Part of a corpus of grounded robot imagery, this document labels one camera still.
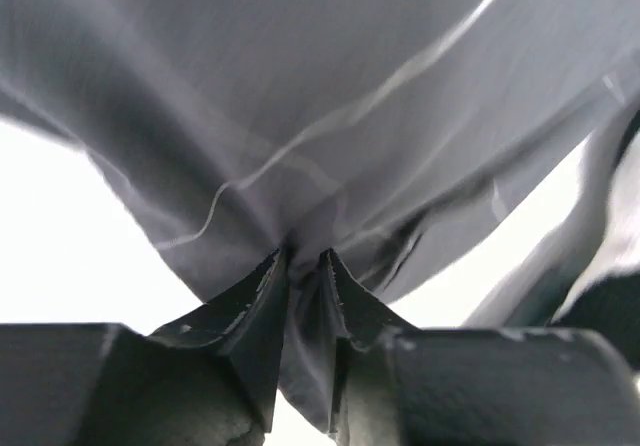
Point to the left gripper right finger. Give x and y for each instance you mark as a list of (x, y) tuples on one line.
[(396, 384)]

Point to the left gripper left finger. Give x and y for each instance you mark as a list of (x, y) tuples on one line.
[(207, 378)]

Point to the dark grey checked pillowcase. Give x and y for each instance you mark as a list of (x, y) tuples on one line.
[(399, 133)]

